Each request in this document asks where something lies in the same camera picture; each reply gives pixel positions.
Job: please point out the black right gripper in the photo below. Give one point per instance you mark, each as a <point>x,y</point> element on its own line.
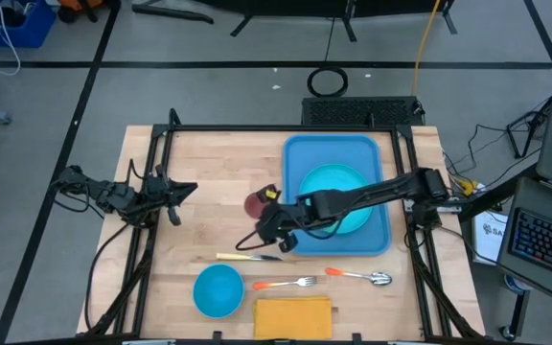
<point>288,220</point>

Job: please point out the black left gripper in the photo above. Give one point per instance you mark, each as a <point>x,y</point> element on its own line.
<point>158,194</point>

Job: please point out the pink cup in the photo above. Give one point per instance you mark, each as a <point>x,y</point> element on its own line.
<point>253,205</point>

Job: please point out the teal plate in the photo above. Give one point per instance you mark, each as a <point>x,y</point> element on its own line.
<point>333,173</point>

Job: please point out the blue bowl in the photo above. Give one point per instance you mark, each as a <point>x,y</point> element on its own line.
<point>218,291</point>

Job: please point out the yellow cloth napkin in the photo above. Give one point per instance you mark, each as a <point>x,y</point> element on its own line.
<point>292,318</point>

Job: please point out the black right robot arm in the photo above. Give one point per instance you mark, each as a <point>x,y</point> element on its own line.
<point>376,189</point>

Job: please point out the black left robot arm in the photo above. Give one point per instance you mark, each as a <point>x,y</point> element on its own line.
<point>108,194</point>

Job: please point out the blue plastic tray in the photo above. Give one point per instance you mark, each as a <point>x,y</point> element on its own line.
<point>305,153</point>

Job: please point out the black computer case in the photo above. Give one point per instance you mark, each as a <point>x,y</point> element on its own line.
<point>362,111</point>

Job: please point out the black floor bar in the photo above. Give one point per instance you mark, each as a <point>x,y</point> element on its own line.
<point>170,13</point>

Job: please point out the silver mounting plate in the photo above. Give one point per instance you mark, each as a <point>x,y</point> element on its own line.
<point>448,207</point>

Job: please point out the orange and black object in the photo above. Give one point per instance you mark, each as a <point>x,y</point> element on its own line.
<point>82,3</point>

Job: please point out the blue storage bin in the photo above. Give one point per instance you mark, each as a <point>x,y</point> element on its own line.
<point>27,31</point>

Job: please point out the white paper sheet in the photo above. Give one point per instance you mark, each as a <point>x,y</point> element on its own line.
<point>489,235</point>

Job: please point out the black laptop cart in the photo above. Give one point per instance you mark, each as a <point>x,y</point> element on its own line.
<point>496,193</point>

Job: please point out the black floor stand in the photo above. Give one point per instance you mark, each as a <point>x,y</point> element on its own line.
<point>515,139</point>

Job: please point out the grey laptop with blue keyboard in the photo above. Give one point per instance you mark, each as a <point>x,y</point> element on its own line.
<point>544,244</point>

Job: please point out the black metal table frame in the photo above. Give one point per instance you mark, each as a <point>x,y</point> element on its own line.
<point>276,128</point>

